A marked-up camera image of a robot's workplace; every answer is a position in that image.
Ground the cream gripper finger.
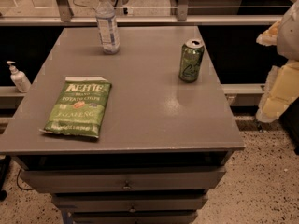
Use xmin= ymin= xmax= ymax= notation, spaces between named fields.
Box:
xmin=256 ymin=60 xmax=299 ymax=123
xmin=256 ymin=21 xmax=280 ymax=46

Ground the green soda can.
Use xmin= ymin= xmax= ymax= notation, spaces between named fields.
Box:
xmin=178 ymin=38 xmax=205 ymax=82

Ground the green jalapeno chip bag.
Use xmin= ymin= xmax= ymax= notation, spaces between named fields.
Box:
xmin=43 ymin=77 xmax=112 ymax=138

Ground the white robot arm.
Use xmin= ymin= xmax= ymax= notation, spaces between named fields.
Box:
xmin=256 ymin=0 xmax=299 ymax=123

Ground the clear plastic water bottle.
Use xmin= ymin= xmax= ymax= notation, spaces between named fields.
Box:
xmin=95 ymin=0 xmax=120 ymax=54

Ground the middle grey drawer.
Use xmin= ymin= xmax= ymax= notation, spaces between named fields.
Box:
xmin=52 ymin=193 xmax=207 ymax=213

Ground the grey drawer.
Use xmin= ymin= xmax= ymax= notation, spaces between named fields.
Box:
xmin=52 ymin=193 xmax=207 ymax=213
xmin=72 ymin=211 xmax=197 ymax=224
xmin=21 ymin=166 xmax=226 ymax=193

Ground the bottom grey drawer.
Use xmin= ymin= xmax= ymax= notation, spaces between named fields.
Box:
xmin=72 ymin=211 xmax=197 ymax=224

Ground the white pump sanitizer bottle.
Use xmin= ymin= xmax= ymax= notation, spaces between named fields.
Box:
xmin=7 ymin=61 xmax=31 ymax=93

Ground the top grey drawer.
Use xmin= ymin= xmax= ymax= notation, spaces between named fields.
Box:
xmin=21 ymin=166 xmax=226 ymax=193

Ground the black floor cable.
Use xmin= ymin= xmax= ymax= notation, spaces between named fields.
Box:
xmin=16 ymin=167 xmax=35 ymax=192

